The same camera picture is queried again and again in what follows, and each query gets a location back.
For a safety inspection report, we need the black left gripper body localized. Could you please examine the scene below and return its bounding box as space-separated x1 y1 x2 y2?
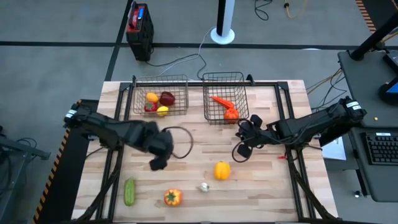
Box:
146 123 174 171

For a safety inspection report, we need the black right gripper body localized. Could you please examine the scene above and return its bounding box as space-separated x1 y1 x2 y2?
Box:
236 114 273 158

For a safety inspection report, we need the orange carrot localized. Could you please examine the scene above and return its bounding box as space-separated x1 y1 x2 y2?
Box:
210 95 235 110

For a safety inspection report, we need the yellow lemon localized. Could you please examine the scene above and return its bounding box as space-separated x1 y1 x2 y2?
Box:
156 105 170 118

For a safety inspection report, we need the red tomato with green top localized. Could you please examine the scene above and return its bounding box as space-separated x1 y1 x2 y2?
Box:
144 101 159 113

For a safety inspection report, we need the yellow bell pepper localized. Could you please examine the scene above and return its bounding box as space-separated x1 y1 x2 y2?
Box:
213 161 231 181

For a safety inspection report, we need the dark red apple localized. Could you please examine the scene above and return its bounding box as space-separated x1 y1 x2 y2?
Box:
159 91 176 106

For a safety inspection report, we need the orange bell pepper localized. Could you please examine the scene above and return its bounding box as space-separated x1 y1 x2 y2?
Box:
164 189 183 207

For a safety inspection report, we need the green cucumber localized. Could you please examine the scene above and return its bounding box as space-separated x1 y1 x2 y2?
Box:
123 177 136 207

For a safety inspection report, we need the white paper sheet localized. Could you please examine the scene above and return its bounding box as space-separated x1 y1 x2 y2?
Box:
322 136 348 161

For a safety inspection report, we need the black white pole with base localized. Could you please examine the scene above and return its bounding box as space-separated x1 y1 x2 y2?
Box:
210 0 236 45

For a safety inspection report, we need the black hazard-striped floor mat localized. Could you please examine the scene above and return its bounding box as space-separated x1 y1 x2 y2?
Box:
32 99 100 224

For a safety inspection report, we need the red and black battery box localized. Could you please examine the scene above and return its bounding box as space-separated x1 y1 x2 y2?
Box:
125 1 155 62

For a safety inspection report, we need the grey desk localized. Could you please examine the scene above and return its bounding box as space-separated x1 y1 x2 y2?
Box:
338 49 398 203

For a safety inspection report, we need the black keyboard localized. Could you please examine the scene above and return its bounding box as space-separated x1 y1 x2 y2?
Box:
365 132 398 166

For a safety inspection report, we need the monitor with blue screen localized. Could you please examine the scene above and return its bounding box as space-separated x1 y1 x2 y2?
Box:
378 76 398 106

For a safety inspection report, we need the grey metal stand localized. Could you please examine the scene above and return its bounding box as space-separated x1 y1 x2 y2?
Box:
0 124 52 224

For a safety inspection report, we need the black monitor stand pole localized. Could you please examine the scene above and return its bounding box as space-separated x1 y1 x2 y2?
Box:
349 11 398 62

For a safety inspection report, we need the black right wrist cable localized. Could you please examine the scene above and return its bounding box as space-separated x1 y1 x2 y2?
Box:
231 118 249 163

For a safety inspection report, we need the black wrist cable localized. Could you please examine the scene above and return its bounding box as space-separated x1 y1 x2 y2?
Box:
160 125 195 160
231 118 249 163

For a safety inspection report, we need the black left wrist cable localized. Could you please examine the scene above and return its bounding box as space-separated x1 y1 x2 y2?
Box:
160 125 195 160

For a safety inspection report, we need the black wire basket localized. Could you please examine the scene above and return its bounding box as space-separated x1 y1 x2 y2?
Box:
202 72 250 126

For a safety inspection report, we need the silver wire basket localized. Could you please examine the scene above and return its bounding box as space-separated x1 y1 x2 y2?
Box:
132 73 190 118

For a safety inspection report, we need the black metal table frame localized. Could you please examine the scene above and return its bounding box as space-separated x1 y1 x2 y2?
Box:
76 74 338 223

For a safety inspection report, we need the black floor cable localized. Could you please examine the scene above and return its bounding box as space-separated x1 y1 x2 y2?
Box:
254 0 274 22
145 54 208 80

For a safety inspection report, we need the white floor cable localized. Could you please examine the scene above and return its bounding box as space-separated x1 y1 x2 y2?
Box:
159 26 217 77

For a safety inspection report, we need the yellow floor cable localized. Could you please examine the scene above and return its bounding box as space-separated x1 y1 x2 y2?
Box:
283 0 308 19

